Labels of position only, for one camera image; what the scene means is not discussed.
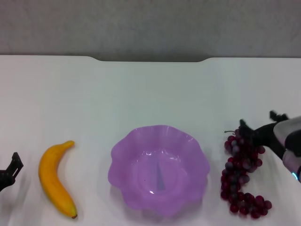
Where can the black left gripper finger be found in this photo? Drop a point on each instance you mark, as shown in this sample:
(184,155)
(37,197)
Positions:
(14,164)

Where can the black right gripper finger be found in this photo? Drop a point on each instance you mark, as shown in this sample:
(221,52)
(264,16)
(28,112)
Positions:
(279,117)
(247,130)

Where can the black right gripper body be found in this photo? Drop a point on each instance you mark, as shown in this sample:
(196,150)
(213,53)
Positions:
(266,136)

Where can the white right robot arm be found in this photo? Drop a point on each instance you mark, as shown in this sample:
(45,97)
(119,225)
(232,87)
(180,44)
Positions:
(294,164)

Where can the purple wavy plastic plate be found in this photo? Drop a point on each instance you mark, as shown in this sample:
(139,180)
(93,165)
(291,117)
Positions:
(160,169)

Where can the yellow banana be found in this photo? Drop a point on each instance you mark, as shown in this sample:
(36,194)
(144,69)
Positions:
(53,175)

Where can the dark red grape bunch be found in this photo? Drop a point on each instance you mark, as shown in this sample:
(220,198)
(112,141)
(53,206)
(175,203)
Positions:
(235,174)

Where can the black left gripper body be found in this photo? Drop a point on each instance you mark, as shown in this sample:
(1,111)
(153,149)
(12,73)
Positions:
(2,180)

